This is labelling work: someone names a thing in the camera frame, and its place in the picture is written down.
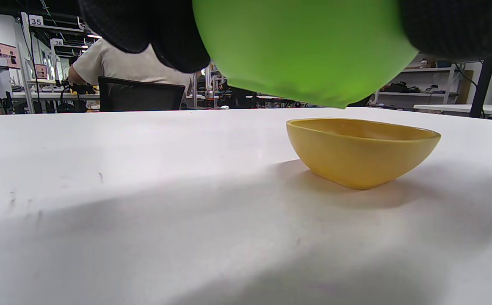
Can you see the person's left hand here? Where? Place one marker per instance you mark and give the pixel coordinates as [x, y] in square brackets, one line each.
[169, 38]

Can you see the green plastic bowl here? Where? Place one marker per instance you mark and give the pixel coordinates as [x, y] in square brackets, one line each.
[305, 51]

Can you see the yellow small dish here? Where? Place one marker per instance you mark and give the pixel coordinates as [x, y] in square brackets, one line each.
[356, 161]

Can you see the black mesh office chair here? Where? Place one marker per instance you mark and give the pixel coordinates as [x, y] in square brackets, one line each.
[140, 95]

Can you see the pink sign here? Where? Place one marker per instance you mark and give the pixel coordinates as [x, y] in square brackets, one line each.
[4, 54]

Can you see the white shelving unit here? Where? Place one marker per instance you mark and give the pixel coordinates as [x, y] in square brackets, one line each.
[424, 70]

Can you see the black desk leg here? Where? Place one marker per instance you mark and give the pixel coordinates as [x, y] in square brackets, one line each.
[481, 89]

